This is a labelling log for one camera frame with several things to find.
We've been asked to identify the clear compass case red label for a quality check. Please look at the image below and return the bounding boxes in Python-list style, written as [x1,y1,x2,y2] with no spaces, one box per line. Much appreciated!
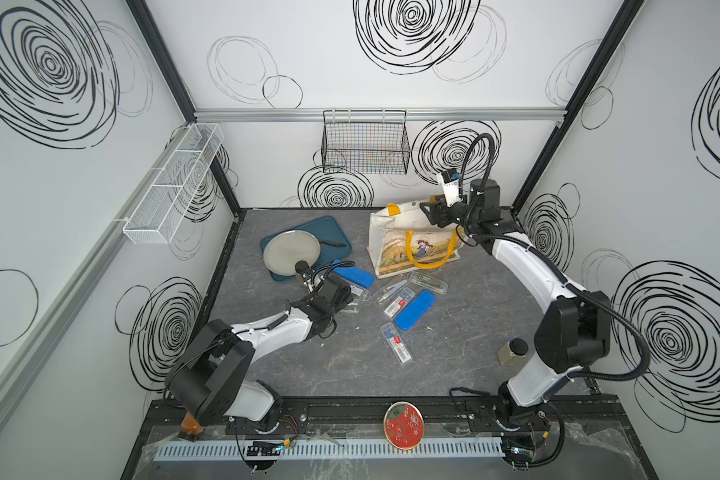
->
[380,322,412,365]

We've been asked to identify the black corrugated cable hose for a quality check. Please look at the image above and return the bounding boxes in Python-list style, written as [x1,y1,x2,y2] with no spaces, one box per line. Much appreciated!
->
[457,133,652,383]

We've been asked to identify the blue compass case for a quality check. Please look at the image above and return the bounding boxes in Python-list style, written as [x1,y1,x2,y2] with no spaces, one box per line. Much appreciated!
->
[394,290,436,331]
[331,260,375,288]

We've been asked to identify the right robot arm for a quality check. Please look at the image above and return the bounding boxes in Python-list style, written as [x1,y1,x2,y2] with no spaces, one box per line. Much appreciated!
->
[420,169,651,428]

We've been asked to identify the teal tray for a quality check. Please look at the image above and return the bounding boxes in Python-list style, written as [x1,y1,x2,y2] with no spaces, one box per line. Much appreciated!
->
[260,216,352,281]

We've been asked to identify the amber bottle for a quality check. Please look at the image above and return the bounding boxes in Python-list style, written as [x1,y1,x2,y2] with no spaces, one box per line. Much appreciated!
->
[178,413,205,442]

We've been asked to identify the aluminium wall rail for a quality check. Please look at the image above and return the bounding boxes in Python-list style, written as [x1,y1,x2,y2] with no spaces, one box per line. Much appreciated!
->
[195,107,567,123]

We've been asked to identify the canvas tote bag yellow handles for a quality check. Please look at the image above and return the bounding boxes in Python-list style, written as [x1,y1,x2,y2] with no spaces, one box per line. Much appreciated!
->
[367,201,462,278]

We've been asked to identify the white wire shelf basket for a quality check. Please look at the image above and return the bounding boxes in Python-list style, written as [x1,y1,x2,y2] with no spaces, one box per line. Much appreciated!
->
[123,123,224,245]

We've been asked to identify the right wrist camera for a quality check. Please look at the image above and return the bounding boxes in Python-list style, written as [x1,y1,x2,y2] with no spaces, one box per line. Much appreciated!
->
[438,168,462,207]

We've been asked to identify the white slotted cable duct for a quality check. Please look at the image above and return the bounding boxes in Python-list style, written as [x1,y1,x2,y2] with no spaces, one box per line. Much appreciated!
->
[155,437,505,461]

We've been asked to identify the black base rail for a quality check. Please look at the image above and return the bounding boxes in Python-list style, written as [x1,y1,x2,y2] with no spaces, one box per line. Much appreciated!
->
[149,394,625,436]

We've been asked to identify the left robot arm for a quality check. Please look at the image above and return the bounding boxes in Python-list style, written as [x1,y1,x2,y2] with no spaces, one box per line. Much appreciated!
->
[164,273,354,432]

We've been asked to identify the grey round plate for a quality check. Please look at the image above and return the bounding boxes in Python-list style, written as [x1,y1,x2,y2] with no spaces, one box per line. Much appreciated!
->
[263,230,321,277]

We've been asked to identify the black wire basket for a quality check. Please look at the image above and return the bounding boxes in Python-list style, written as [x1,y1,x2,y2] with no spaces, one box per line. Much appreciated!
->
[320,120,411,175]

